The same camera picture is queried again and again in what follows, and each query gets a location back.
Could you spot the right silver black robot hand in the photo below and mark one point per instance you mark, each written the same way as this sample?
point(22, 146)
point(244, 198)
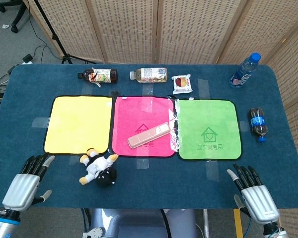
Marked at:
point(259, 200)

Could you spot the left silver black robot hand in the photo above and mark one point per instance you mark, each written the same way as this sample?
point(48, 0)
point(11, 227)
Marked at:
point(21, 186)

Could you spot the pink rectangular case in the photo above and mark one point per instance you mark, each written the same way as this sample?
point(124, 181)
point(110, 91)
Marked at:
point(149, 135)

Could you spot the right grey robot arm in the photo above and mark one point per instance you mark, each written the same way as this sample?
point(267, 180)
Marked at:
point(275, 230)

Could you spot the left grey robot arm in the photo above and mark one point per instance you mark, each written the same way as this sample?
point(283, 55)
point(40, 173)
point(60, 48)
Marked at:
point(2, 224)

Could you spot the yellow microfibre cloth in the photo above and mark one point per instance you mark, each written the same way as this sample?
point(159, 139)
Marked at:
point(77, 124)

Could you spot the green microfibre cloth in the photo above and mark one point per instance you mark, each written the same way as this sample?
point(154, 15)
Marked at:
point(208, 119)

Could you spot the pink microfibre cloth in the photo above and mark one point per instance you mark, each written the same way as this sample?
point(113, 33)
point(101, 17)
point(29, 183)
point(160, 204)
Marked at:
point(144, 116)

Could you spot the clear tape piece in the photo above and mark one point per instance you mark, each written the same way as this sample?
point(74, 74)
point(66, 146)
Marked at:
point(41, 122)
point(142, 163)
point(203, 89)
point(212, 172)

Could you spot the small cola bottle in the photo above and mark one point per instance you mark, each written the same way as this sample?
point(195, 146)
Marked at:
point(257, 122)

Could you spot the black white plush toy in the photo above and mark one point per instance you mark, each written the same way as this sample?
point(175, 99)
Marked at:
point(99, 166)

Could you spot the blue felt table cover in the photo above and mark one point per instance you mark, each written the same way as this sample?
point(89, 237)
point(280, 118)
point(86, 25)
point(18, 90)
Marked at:
point(164, 188)

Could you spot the woven folding screen panel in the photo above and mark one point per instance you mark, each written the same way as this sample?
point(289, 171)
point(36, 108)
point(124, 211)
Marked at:
point(196, 29)
point(72, 27)
point(126, 29)
point(263, 29)
point(293, 99)

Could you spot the grey robot torso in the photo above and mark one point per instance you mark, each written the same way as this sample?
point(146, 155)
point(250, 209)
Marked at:
point(129, 223)

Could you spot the crumpled clear tape strip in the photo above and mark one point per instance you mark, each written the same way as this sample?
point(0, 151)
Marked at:
point(174, 124)

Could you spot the blue sports drink bottle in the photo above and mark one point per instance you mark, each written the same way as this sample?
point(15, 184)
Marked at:
point(243, 72)

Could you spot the dark tea bottle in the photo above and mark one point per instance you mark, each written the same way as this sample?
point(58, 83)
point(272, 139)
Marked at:
point(101, 75)

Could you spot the white snack packet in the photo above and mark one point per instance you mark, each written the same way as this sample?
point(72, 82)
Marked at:
point(181, 84)

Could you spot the black tripod stand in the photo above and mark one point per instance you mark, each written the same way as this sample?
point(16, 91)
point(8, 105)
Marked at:
point(55, 36)

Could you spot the pale yellow drink bottle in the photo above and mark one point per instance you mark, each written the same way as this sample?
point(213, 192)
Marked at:
point(149, 75)

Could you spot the black office chair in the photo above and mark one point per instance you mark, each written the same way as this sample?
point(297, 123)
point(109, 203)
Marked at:
point(17, 17)

